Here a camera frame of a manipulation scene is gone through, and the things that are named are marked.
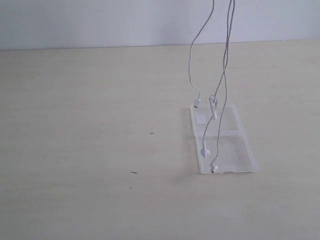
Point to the clear plastic storage case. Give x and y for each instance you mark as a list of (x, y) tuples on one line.
[(235, 153)]

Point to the white square sticker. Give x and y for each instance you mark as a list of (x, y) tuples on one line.
[(200, 119)]

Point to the white wired earphones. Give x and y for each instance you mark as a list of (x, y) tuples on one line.
[(213, 100)]

